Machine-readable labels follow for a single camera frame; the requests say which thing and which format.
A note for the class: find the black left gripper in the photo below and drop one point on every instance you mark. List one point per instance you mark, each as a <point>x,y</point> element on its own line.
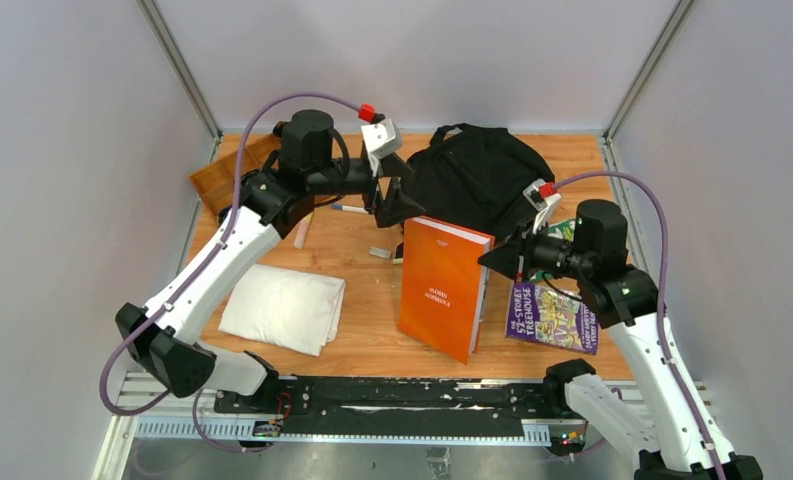
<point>380,196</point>

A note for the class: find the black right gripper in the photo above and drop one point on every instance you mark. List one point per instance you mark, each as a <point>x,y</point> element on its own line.
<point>506,258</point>

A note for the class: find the purple treehouse book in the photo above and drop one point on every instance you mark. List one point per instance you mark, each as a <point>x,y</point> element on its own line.
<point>540,315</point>

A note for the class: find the orange book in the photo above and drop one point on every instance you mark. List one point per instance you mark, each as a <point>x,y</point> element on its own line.
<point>443,286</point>

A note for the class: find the black backpack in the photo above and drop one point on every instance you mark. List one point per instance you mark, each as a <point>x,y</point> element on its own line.
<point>474,177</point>

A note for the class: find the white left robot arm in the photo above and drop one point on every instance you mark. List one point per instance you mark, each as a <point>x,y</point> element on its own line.
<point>310,164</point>

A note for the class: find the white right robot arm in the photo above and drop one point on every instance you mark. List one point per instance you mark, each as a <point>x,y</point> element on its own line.
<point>680,439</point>

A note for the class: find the green sticker pack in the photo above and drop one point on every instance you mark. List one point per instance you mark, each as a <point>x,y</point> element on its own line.
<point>564,230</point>

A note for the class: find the blue white marker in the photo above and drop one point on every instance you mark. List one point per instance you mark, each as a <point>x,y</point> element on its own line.
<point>349,208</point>

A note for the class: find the pink yellow highlighter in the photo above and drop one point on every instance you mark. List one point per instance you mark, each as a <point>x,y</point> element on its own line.
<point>302,231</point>

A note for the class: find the white folded cloth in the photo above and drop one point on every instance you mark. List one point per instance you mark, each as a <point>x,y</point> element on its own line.
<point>286,308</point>

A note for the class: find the wooden compartment tray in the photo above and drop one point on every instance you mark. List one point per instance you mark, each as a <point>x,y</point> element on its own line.
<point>214,183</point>

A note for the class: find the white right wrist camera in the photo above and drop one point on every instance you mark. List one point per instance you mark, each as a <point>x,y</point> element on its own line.
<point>544,197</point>

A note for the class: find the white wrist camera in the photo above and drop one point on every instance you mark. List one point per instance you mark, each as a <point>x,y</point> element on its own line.
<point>380,134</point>
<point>544,197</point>

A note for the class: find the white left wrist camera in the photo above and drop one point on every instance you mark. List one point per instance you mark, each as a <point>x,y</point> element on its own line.
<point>380,134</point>

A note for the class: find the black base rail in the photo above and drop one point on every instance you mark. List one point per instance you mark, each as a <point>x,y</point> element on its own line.
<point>396,407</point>

